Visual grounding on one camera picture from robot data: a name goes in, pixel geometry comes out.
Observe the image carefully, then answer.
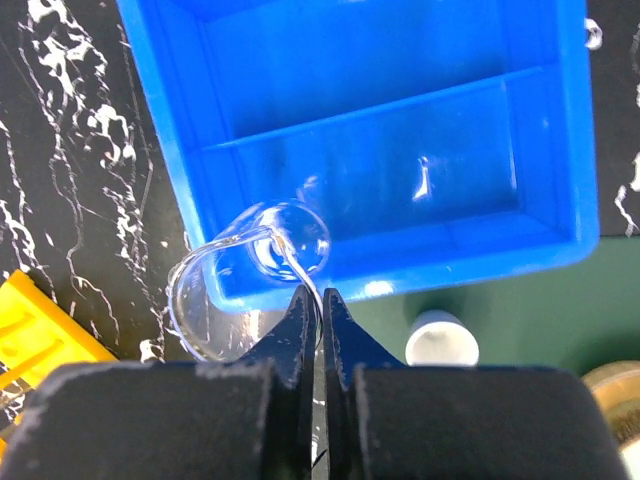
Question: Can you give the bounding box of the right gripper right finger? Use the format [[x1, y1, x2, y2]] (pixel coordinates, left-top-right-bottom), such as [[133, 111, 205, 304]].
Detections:
[[323, 288, 628, 479]]

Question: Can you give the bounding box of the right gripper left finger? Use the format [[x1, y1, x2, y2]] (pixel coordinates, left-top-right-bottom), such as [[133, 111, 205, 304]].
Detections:
[[1, 287, 317, 479]]

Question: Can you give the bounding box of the clear round flask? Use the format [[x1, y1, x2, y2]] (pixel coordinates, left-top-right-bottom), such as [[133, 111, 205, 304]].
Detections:
[[167, 200, 331, 362]]

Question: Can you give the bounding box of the yellow test tube rack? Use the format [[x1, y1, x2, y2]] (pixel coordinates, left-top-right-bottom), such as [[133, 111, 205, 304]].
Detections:
[[0, 268, 120, 441]]

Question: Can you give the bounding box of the blue plastic compartment bin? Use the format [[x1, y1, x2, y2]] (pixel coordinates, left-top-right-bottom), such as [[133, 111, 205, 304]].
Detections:
[[119, 1, 600, 301]]

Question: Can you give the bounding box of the white round cap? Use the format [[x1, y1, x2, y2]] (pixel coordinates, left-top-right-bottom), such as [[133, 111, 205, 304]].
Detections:
[[405, 310, 480, 367]]

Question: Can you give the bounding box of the green mat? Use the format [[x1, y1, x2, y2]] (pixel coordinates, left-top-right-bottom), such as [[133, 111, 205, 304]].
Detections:
[[348, 237, 639, 375]]

